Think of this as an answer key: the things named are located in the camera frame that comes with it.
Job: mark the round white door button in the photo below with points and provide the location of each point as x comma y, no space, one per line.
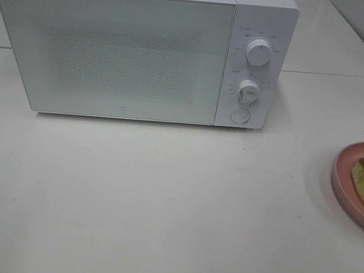
240,116

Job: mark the white microwave door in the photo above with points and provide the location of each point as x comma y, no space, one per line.
159,60

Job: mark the pink round plate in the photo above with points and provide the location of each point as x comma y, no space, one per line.
343,184

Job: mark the white lower timer knob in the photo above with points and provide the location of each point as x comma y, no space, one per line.
248,91

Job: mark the white upper power knob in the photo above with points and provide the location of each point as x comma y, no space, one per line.
259,51

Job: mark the white microwave oven body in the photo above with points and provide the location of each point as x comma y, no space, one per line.
271,19

